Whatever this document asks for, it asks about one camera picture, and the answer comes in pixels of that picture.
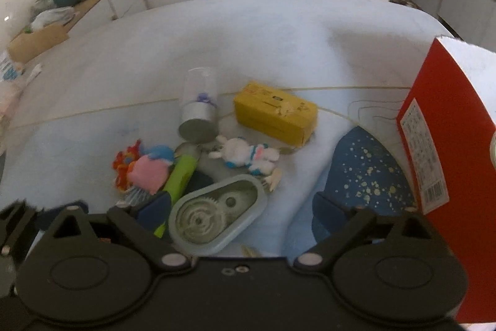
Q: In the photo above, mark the clear plastic bag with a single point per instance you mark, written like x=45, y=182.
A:
x=52, y=17

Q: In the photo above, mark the lime green highlighter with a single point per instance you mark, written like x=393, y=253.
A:
x=180, y=176

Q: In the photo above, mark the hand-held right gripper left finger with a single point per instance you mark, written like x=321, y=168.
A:
x=155, y=209

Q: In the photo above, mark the red orange toy figure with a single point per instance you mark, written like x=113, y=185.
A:
x=124, y=160

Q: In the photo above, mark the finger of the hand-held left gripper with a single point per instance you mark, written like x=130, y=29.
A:
x=19, y=222

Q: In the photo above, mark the white tube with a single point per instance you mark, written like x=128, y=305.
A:
x=7, y=69

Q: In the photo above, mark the crumpled white tissue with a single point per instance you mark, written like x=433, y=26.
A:
x=34, y=72

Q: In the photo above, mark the glass dome jar silver base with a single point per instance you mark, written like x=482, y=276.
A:
x=195, y=117

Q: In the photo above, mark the white blue astronaut toy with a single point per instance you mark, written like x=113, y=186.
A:
x=240, y=154

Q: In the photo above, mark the dark blue speckled placemat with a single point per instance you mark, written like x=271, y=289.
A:
x=364, y=168

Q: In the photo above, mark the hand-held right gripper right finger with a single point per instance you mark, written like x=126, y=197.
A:
x=327, y=212

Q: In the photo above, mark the brown cardboard box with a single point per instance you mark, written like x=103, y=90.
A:
x=35, y=42

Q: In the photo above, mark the grey-blue correction tape dispenser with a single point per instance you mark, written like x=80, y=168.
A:
x=217, y=214

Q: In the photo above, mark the yellow rectangular box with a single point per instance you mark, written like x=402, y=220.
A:
x=267, y=110

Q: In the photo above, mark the red cardboard shoe box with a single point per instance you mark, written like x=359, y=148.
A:
x=457, y=121

